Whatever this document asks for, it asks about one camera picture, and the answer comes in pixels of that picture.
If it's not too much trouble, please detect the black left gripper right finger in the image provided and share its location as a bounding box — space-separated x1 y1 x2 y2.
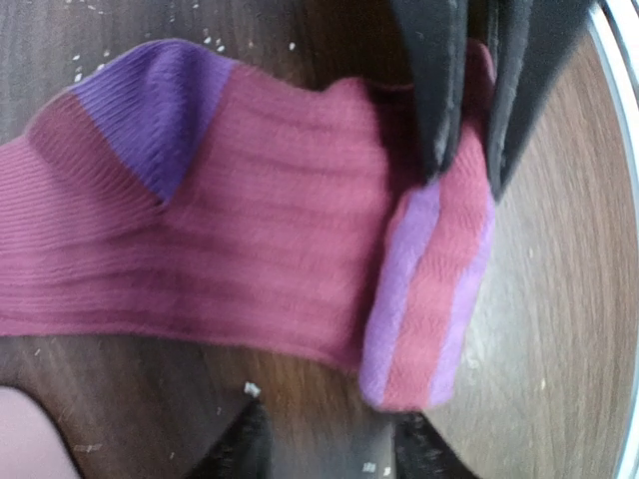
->
394 412 478 479

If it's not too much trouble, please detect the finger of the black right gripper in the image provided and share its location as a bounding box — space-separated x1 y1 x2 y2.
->
390 0 468 183
486 0 592 200

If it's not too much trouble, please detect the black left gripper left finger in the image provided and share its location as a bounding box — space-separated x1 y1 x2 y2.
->
187 398 273 479

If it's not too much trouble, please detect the magenta purple sock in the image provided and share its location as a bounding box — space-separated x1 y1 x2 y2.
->
1 40 494 411

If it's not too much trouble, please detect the aluminium front frame rail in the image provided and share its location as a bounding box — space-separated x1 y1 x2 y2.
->
588 0 639 479

